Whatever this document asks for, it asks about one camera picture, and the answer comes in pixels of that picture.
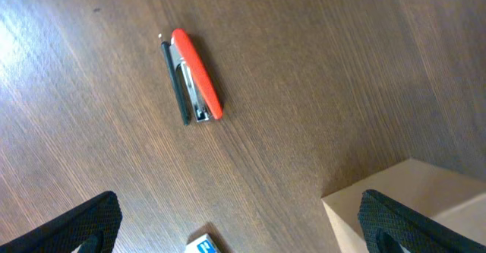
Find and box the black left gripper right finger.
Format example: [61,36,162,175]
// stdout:
[358,189,485,253]

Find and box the cardboard box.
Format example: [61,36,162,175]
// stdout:
[322,159,485,252]

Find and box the blue white staples box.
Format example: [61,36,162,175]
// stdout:
[185,233,221,253]

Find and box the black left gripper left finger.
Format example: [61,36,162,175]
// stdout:
[1,191,122,252]

